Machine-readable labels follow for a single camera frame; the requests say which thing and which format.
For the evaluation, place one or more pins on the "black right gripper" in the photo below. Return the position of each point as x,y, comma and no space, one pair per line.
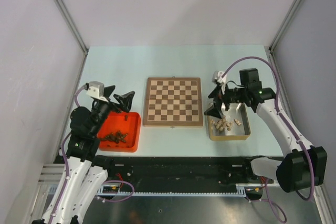
217,94

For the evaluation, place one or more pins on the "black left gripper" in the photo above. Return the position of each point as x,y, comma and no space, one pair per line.
125,100

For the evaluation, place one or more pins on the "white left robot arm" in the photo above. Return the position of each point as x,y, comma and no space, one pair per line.
85,171

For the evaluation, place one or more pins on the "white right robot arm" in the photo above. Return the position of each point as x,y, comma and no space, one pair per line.
303,165

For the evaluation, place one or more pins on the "pile of light chess pieces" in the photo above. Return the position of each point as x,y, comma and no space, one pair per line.
223,124

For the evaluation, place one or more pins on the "pile of dark chess pieces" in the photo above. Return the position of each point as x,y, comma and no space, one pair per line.
116,139

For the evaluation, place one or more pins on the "wooden chess board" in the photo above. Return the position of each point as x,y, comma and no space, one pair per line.
173,102

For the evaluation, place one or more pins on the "gold metal tin tray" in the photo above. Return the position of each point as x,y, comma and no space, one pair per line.
237,133

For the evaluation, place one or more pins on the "orange plastic tray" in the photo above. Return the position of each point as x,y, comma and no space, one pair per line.
115,122

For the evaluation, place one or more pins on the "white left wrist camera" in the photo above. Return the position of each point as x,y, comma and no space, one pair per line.
95,90

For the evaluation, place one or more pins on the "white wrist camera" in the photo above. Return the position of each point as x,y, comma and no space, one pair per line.
95,90
220,80

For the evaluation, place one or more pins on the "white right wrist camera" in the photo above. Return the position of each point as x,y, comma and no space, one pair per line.
220,80

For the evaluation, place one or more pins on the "grey slotted cable duct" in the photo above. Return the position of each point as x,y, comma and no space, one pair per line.
240,191

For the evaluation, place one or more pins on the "left aluminium frame post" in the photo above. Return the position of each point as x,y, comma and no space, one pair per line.
71,25

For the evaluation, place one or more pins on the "aluminium frame post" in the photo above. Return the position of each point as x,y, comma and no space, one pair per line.
293,9
71,25

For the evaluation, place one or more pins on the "right aluminium frame post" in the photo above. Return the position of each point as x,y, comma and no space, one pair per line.
293,9

